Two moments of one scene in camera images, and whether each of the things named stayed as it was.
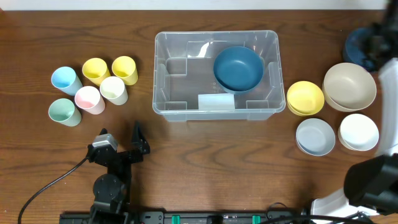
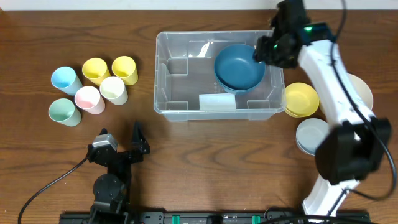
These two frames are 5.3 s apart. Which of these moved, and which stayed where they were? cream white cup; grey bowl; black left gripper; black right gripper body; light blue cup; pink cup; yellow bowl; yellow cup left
Moved: black right gripper body; yellow bowl
Stayed: yellow cup left; black left gripper; pink cup; cream white cup; grey bowl; light blue cup
